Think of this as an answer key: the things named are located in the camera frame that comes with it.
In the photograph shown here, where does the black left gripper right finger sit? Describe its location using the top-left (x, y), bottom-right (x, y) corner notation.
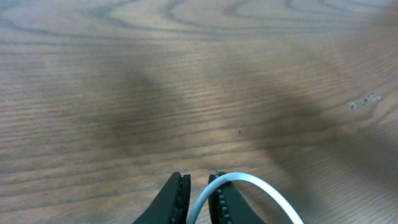
top-left (208, 182), bottom-right (266, 224)

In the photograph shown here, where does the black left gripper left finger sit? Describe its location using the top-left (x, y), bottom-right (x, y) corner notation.
top-left (132, 172), bottom-right (191, 224)

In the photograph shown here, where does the white usb cable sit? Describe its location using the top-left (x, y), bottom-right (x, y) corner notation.
top-left (186, 172), bottom-right (305, 224)

